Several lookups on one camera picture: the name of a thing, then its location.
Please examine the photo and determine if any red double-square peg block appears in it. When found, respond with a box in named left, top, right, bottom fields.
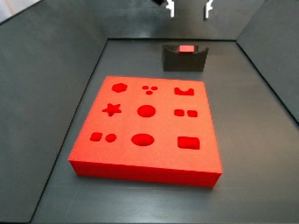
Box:
left=179, top=45, right=195, bottom=53

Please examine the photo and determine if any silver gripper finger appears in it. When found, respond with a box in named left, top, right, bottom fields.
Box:
left=166, top=0, right=175, bottom=18
left=203, top=0, right=214, bottom=20

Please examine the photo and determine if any red shape-sorting board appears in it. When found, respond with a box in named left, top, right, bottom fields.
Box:
left=70, top=76, right=222, bottom=187

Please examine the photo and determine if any black curved bracket stand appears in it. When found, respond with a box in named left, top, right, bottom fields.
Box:
left=163, top=45, right=210, bottom=72

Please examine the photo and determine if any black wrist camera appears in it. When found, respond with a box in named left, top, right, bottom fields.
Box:
left=152, top=0, right=166, bottom=5

